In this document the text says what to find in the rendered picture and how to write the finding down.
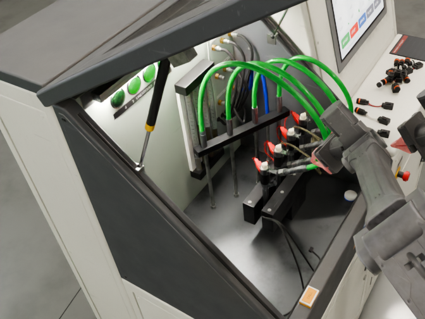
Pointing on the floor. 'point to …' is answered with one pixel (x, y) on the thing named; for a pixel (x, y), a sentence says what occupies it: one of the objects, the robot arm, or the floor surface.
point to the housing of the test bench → (70, 32)
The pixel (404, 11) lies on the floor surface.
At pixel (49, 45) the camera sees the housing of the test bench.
